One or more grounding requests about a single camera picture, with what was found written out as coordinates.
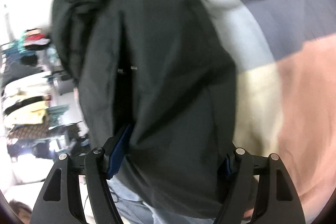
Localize blue jeans leg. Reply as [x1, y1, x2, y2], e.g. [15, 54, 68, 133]
[106, 178, 214, 224]

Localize wardrobe shelves with clothes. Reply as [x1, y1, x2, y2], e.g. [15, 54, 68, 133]
[1, 28, 90, 161]

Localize black padded jacket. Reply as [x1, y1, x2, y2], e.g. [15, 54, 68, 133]
[52, 0, 236, 219]

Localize patchwork colourful bed cover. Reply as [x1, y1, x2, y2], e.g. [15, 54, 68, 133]
[202, 0, 335, 223]

